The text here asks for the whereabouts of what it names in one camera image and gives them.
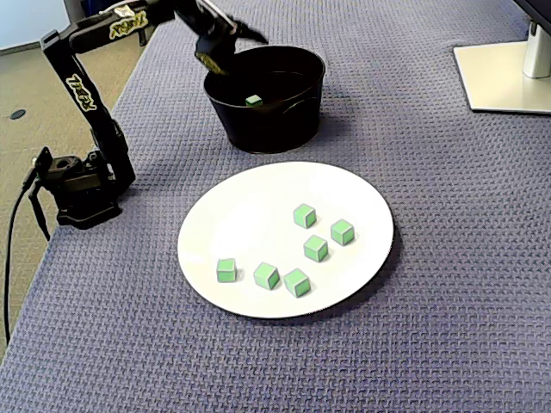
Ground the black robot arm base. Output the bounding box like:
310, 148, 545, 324
28, 145, 126, 230

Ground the blue bin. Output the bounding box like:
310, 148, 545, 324
80, 0, 117, 16

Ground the black monitor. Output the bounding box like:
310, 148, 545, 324
511, 0, 551, 25

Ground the blue woven table mat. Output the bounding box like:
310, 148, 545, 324
0, 0, 551, 413

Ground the black cable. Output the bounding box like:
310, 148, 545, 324
27, 184, 52, 242
3, 170, 40, 346

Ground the black round container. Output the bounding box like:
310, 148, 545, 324
202, 45, 327, 155

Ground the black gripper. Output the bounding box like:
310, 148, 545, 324
183, 0, 269, 78

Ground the silver monitor stand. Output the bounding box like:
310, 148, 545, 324
452, 19, 551, 115

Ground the white round plate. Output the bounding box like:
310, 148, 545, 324
176, 160, 396, 320

